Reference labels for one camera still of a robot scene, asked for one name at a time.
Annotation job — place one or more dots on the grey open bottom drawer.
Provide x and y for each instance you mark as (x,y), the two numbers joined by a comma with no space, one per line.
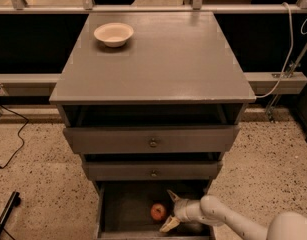
(125,210)

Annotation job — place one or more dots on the white paper bowl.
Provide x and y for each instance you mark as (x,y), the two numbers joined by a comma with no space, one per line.
(114,34)

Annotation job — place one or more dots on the grey middle drawer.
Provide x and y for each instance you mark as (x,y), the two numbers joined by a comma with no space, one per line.
(151,170)

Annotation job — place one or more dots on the metal railing frame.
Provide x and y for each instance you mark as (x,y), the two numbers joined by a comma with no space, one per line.
(153,4)

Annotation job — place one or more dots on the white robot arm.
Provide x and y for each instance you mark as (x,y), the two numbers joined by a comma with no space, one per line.
(209,210)

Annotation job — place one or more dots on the black bar on floor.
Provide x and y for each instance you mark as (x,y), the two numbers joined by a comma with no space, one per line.
(13,201)

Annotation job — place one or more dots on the grey wooden cabinet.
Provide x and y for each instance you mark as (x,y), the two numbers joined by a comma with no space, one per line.
(152,97)

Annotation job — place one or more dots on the grey top drawer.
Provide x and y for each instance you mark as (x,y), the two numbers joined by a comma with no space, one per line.
(99,140)

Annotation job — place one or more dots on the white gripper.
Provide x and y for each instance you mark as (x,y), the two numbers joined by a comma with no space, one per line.
(180,209)

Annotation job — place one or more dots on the red apple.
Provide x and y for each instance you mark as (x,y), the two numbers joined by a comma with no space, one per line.
(158,212)

